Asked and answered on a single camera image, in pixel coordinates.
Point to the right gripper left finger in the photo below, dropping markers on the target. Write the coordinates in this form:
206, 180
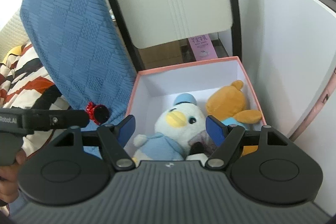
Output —
113, 139

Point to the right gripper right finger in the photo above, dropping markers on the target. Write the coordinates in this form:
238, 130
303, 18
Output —
227, 139

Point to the red lion dance figurine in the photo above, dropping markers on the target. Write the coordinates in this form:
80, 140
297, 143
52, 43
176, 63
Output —
98, 113

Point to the black and white panda plush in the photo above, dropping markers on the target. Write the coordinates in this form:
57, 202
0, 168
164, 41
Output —
196, 154

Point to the person's left hand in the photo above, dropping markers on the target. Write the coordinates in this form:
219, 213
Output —
9, 175

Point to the brown bear plush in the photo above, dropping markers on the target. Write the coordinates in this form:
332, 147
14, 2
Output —
228, 106

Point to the cream black striped blanket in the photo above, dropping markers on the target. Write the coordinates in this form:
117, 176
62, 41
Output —
25, 82

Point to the white duck plush blue hat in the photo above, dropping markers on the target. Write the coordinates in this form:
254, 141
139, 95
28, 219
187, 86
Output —
173, 132

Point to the pink storage box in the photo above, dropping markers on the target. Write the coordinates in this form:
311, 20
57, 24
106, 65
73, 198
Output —
155, 90

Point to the pink paper package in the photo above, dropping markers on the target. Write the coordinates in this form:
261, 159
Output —
202, 47

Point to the brown cardboard box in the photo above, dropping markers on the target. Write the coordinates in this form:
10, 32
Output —
171, 53

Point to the blue textured pillow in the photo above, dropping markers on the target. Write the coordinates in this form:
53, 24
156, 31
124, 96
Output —
78, 44

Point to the round white table black rim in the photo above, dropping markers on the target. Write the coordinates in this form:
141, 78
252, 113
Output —
289, 54

